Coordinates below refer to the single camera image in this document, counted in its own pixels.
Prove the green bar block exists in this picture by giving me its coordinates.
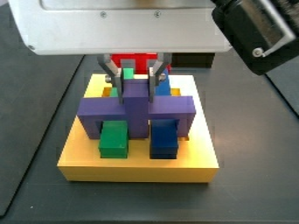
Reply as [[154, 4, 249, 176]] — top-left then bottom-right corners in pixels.
[[98, 67, 137, 159]]

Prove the yellow slotted board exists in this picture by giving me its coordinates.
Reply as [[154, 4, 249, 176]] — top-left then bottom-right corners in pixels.
[[58, 75, 219, 183]]

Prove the purple E-shaped block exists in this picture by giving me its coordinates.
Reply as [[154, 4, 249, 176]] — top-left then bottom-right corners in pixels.
[[78, 79, 197, 139]]

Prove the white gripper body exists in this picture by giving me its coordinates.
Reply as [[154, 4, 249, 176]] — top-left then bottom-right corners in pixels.
[[7, 0, 230, 55]]

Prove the blue bar block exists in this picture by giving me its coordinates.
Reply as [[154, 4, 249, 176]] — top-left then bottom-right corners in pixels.
[[149, 67, 181, 160]]

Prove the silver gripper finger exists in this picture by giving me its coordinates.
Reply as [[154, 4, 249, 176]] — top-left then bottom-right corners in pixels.
[[149, 52, 173, 102], [98, 53, 126, 104]]

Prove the red E-shaped block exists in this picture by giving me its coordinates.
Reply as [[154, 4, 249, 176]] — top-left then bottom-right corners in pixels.
[[111, 53, 158, 74]]

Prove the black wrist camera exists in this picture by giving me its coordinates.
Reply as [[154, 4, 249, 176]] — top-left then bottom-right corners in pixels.
[[211, 0, 299, 75]]

